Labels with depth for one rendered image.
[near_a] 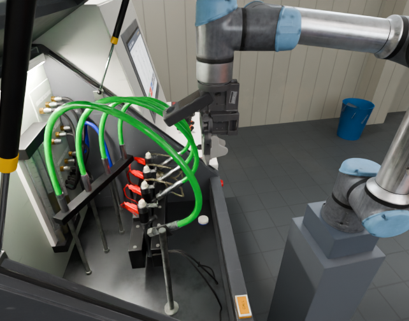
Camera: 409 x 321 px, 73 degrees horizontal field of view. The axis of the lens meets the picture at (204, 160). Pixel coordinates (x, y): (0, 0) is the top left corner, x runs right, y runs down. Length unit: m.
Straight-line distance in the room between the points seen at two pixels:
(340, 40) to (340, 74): 3.25
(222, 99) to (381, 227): 0.55
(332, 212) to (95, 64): 0.92
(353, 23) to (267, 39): 0.25
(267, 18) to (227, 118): 0.20
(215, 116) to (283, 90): 3.07
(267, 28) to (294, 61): 3.03
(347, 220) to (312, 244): 0.17
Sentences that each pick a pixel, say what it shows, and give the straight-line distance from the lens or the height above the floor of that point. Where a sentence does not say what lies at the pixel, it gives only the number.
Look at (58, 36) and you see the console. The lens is 0.99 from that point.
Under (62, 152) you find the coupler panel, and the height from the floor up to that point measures 1.14.
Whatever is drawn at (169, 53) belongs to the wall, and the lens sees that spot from 3.12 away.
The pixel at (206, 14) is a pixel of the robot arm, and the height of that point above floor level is 1.56.
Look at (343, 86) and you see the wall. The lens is 4.08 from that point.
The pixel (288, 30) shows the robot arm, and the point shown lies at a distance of 0.57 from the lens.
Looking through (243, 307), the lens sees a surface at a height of 0.96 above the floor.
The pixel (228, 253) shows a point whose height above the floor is 0.95.
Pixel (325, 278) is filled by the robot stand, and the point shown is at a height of 0.74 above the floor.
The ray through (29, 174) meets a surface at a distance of 0.80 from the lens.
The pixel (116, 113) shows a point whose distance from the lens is 0.53.
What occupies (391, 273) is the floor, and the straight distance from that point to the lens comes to 2.30.
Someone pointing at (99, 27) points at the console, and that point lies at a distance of 0.95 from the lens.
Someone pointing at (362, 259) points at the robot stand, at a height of 0.80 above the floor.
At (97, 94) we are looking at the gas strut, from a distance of 0.96.
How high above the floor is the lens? 1.62
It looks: 34 degrees down
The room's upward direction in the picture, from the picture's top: straight up
